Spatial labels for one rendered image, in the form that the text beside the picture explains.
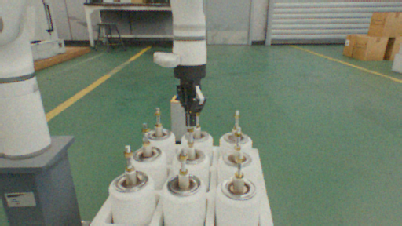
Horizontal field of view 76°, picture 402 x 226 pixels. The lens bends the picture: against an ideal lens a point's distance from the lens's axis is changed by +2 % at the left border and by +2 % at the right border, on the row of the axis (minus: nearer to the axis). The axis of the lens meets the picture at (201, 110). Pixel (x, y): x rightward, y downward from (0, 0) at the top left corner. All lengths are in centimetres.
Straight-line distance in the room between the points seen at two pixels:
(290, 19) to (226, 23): 127
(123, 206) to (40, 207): 21
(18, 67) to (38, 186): 26
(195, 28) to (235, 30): 498
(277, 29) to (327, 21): 99
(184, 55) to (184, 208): 32
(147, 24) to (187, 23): 502
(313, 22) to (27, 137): 559
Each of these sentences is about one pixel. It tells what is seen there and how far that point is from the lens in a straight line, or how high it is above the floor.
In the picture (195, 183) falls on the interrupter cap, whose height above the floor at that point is 25.
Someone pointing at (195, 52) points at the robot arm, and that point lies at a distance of 55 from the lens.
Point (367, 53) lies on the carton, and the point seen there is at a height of 10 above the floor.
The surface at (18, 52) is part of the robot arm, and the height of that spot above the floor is 52.
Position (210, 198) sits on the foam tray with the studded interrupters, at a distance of 66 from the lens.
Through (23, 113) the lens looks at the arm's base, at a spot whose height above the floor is 40.
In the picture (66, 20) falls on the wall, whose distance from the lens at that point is 605.
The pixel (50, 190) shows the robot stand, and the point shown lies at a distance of 71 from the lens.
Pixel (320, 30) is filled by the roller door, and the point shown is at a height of 28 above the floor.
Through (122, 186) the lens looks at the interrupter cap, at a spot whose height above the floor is 25.
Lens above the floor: 60
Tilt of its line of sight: 21 degrees down
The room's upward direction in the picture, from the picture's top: straight up
